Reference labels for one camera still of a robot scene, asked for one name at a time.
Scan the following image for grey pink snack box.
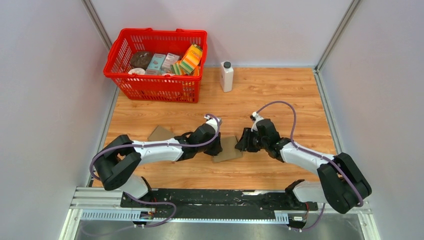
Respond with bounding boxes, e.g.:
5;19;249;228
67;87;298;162
160;53;181;73

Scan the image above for white round lid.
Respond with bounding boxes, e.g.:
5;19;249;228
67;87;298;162
128;67;146;75

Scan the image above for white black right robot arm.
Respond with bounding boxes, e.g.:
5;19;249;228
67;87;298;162
235;118;372;214

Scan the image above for teal snack box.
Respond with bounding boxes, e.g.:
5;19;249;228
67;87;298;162
145;53;166;76

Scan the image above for white bottle black cap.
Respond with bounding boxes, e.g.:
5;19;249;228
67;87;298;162
220;61;234;93

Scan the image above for aluminium frame rail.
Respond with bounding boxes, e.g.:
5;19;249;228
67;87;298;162
58;187;382;240

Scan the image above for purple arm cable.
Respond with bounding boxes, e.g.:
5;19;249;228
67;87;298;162
89;113;221;229
256;100;364;232

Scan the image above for brown round bag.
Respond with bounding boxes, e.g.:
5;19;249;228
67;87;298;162
129;51;153;70

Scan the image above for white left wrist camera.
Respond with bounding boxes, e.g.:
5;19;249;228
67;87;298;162
204;114;222;133

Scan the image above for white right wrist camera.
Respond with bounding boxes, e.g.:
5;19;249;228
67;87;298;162
250;111;264;132

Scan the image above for red plastic shopping basket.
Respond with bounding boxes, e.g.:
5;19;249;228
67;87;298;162
103;28;208;103

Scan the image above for green striped packet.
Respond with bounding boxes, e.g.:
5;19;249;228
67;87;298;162
170;60;186;76

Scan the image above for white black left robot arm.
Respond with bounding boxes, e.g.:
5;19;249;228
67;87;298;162
91;119;222;208

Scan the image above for brown cardboard box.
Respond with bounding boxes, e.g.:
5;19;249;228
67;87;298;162
147;125;175;142

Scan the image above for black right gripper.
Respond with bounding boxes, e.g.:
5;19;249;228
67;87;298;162
234;127;268;153

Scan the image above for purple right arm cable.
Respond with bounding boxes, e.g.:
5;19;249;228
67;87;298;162
256;100;364;232

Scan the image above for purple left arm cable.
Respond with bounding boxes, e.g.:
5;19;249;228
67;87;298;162
89;113;221;229

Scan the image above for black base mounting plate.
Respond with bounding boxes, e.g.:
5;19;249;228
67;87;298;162
119;188;319;220

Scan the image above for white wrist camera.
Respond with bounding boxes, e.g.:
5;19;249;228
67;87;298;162
204;114;222;133
250;111;264;132

